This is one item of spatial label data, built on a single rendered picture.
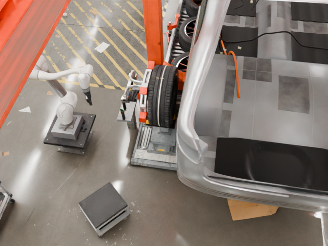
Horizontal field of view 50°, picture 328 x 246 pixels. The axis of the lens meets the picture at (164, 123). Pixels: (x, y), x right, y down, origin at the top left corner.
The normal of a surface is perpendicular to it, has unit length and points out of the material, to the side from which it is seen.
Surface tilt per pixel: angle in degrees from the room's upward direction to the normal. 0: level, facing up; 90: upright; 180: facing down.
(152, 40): 90
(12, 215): 0
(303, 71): 6
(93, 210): 0
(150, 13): 90
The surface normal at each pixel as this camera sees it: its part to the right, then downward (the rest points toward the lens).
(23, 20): -0.03, -0.59
